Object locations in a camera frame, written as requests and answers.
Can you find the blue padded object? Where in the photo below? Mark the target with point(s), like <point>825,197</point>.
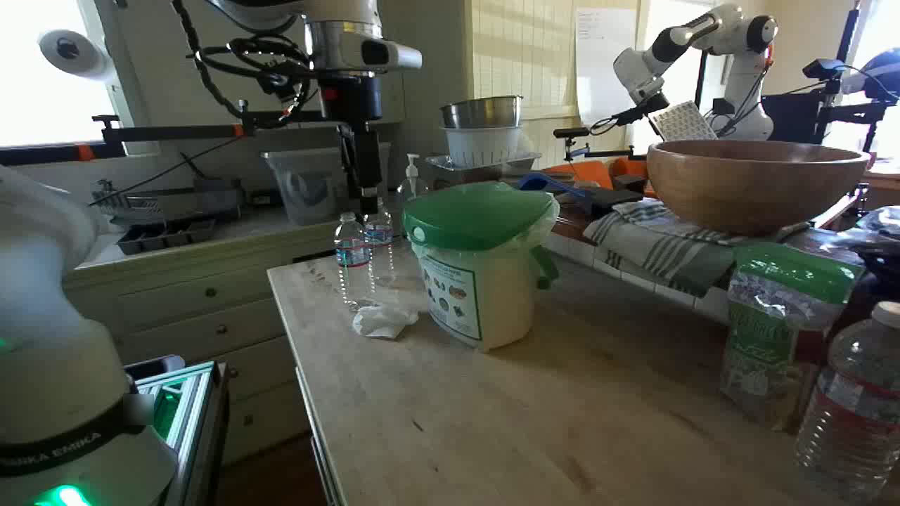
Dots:
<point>874,73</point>

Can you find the white paper sheet on wall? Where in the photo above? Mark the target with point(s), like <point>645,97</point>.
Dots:
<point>604,51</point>

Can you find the white ribbed container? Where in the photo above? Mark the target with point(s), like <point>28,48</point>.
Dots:
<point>482,144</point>

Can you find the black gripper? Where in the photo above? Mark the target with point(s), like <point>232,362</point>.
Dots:
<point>360,113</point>

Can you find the large wooden bowl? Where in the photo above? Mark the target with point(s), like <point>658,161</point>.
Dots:
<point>748,186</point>

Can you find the grey striped kitchen towel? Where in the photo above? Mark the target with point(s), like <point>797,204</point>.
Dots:
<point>656,249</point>

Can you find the stainless steel mixing bowl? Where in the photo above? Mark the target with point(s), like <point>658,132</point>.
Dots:
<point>482,113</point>

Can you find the round white wall fixture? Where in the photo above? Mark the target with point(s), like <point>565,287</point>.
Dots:
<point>73,51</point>

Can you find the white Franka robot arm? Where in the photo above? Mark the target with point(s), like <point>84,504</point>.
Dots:
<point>57,374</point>

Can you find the white compost bin with label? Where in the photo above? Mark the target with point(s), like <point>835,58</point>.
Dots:
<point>496,300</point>

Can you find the black mounting rail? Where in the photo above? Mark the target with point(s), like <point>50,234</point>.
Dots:
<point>187,128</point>

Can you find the orange cloth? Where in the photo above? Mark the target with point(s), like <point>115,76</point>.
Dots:
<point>592,172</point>

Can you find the large clear water bottle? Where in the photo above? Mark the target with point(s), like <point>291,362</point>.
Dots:
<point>853,411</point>

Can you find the green plastic bin lid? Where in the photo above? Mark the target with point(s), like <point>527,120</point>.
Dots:
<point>478,214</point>

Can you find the small clear water bottle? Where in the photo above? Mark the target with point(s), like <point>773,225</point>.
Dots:
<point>379,242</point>
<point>353,267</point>

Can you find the metal robot control box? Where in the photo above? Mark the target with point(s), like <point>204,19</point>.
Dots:
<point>183,411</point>

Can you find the clear pump sanitizer bottle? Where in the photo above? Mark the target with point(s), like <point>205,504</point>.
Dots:
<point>410,183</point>

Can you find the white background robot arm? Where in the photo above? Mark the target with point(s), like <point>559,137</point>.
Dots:
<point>735,58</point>

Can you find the clear plastic storage tub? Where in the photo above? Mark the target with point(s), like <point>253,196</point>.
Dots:
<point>309,186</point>

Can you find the crumpled white tissue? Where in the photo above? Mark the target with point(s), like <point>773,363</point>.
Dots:
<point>384,321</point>

